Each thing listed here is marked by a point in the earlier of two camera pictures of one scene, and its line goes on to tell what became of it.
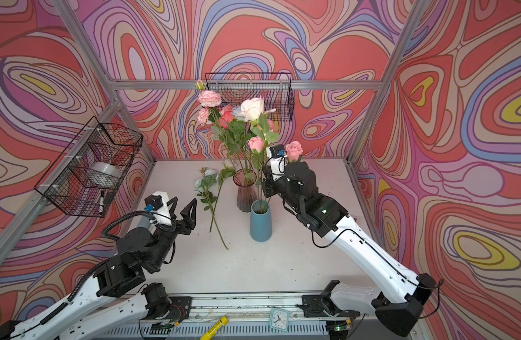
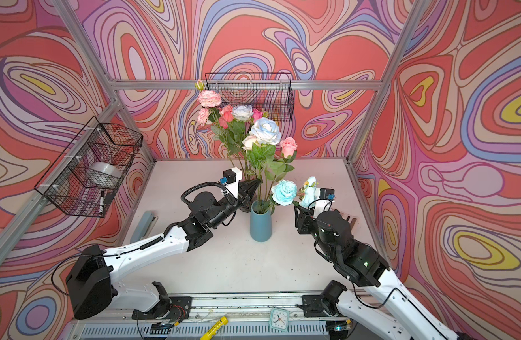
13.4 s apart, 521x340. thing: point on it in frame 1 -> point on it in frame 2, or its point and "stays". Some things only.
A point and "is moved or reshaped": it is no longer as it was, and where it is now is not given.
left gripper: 184,227 -> 242,193
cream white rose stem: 253,110 -> 247,144
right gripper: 268,184 -> 303,220
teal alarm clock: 279,319 stays
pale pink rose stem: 294,150 is moved or reshaped
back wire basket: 276,91 stays
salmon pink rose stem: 226,115 stays
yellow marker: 211,331 stays
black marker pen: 102,202 stays
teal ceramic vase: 260,221 stays
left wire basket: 88,176 stays
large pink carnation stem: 208,99 stays
